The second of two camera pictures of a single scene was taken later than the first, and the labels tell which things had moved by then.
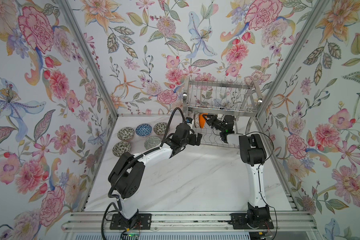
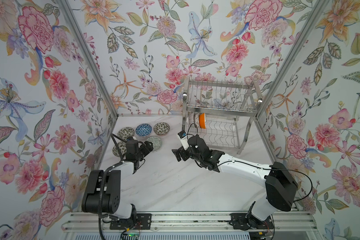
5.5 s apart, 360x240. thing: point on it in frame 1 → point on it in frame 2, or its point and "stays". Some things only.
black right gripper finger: (212, 120) → (181, 153)
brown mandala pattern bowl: (196, 120) stays
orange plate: (201, 120) stays
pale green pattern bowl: (151, 141) stays
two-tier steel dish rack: (240, 100) stays
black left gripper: (193, 142) → (148, 147)
